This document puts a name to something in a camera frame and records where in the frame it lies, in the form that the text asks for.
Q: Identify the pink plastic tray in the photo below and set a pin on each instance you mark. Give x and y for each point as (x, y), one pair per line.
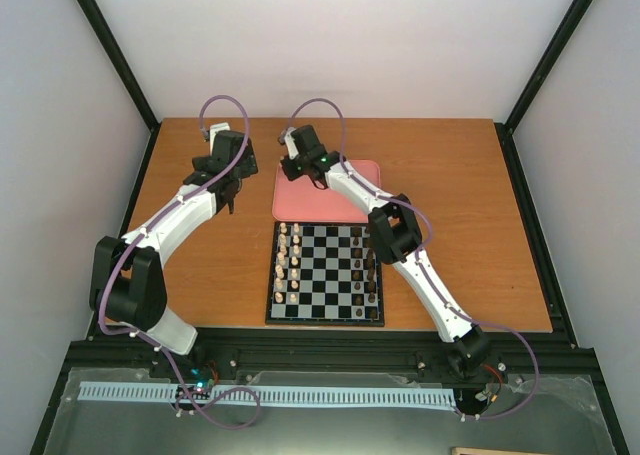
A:
(320, 200)

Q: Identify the white chess queen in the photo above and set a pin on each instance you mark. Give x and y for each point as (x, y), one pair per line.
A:
(280, 272)

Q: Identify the clear acrylic sheet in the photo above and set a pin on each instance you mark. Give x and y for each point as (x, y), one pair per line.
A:
(556, 415)

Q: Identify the black aluminium frame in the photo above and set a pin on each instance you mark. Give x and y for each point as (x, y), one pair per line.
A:
(334, 351)

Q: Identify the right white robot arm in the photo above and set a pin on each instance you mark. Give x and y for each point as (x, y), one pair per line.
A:
(396, 240)

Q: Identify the black white chess board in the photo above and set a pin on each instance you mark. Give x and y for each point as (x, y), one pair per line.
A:
(324, 295)

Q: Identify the light blue cable duct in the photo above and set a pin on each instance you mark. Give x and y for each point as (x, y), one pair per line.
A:
(272, 396)

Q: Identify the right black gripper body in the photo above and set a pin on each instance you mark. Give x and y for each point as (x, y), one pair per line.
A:
(294, 174)

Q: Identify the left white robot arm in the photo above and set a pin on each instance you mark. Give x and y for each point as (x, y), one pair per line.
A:
(128, 290)

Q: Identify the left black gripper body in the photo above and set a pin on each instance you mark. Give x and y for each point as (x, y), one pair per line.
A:
(250, 169)

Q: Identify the brown chess pieces back row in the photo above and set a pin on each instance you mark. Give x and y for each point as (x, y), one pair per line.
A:
(369, 263)

